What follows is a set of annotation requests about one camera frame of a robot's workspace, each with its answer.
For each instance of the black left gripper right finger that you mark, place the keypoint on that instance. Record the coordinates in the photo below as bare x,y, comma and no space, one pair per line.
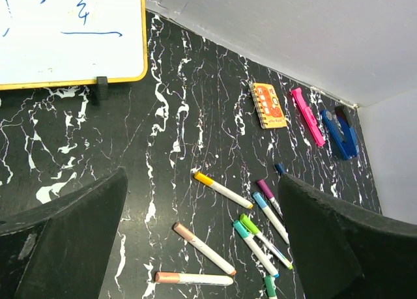
345,251

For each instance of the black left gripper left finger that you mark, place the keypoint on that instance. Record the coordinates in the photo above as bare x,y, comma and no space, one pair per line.
61,249

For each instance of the light blue cap marker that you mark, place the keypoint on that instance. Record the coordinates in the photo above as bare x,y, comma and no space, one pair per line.
271,216

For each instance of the dark blue cap marker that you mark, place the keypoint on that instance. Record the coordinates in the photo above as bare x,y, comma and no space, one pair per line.
280,168

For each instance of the purple cap marker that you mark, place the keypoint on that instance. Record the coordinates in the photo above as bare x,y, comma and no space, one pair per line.
270,196

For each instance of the teal cap marker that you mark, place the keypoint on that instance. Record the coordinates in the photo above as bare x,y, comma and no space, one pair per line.
257,251

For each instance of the dark green cap marker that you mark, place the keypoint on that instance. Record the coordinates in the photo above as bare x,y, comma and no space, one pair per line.
270,287

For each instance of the salmon cap marker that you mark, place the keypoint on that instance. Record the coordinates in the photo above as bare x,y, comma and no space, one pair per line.
194,279

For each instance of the tan cap marker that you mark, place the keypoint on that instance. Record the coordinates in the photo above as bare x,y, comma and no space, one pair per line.
202,247

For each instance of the blue stapler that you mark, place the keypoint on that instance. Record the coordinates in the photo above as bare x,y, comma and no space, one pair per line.
341,128

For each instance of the yellow cap marker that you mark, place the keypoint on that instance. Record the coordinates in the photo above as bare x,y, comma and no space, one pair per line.
223,190

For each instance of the black whiteboard stand foot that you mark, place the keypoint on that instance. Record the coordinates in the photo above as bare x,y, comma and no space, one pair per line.
101,91

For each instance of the yellow framed whiteboard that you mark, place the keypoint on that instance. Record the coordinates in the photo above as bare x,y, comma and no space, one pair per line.
55,43

